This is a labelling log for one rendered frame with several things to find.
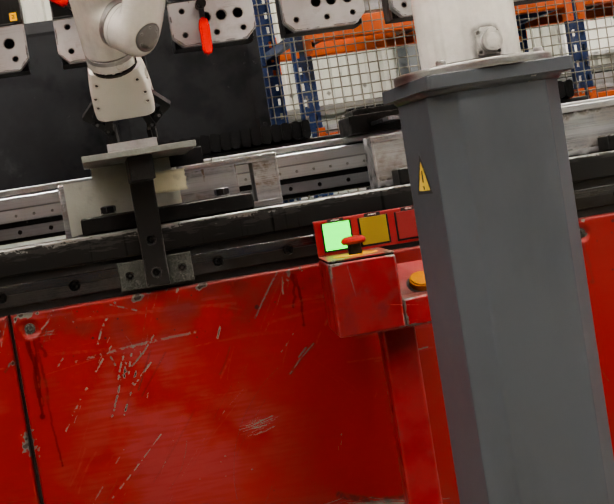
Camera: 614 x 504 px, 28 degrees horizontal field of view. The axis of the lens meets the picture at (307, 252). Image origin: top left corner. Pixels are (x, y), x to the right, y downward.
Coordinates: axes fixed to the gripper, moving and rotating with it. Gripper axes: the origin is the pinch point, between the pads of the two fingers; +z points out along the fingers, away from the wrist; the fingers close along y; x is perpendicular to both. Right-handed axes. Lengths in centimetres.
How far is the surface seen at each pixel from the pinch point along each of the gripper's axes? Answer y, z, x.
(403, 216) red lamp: -43.0, 10.9, 18.9
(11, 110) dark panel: 32, 26, -51
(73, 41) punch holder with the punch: 8.0, -11.6, -14.3
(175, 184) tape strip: -5.1, 11.4, 0.4
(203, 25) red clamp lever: -14.7, -11.0, -13.8
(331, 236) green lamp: -30.6, 11.3, 20.5
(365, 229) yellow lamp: -36.4, 11.4, 20.0
